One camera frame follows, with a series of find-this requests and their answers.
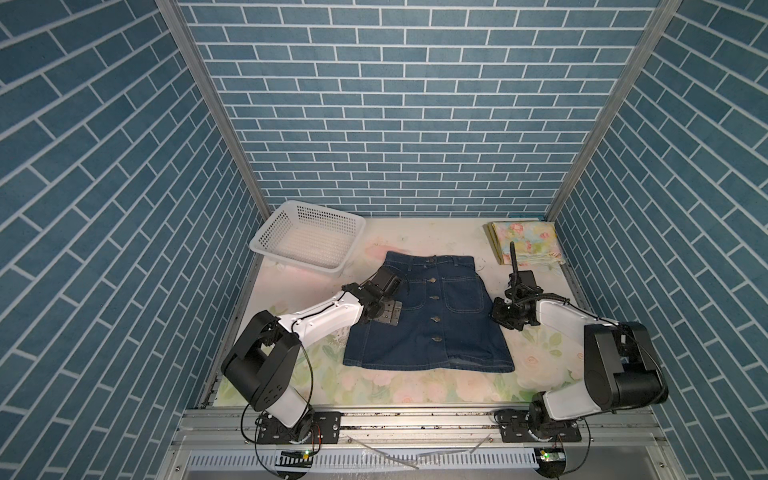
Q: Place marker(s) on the floral pastel skirt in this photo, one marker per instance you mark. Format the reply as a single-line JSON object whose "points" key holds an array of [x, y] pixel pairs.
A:
{"points": [[534, 242]]}

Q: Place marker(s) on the left aluminium corner post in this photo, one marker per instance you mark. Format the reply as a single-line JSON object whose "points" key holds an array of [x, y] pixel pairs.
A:
{"points": [[173, 17]]}

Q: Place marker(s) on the blue denim skirt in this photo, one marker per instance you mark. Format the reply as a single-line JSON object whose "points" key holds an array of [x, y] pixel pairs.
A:
{"points": [[445, 321]]}

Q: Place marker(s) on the aluminium front mounting rail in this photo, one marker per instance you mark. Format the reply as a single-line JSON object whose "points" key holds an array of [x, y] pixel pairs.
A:
{"points": [[430, 442]]}

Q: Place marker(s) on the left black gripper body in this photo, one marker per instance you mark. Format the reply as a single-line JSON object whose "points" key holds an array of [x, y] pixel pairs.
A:
{"points": [[387, 313]]}

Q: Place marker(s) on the aluminium corner post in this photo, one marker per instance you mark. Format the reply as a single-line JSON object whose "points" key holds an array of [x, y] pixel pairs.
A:
{"points": [[657, 24], [173, 17]]}

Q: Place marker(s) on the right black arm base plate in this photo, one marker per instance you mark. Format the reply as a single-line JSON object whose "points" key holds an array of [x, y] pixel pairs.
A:
{"points": [[518, 426]]}

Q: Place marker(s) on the olive green skirt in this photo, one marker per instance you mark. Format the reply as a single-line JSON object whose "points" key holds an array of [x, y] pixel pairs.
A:
{"points": [[492, 238]]}

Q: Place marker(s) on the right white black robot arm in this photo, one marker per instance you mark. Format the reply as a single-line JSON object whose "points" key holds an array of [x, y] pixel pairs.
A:
{"points": [[620, 367]]}

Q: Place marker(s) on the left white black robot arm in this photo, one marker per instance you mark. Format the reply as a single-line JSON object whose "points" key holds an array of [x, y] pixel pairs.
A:
{"points": [[261, 362]]}

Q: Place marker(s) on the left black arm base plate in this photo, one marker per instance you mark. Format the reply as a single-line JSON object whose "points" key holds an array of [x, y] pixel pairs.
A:
{"points": [[315, 427]]}

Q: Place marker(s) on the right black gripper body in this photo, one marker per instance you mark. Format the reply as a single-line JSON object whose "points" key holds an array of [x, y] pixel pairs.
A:
{"points": [[506, 313]]}

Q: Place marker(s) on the right aluminium corner post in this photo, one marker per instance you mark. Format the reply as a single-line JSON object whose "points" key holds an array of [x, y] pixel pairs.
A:
{"points": [[657, 24]]}

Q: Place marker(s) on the white plastic laundry basket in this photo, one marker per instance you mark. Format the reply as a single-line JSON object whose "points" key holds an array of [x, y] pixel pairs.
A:
{"points": [[309, 236]]}

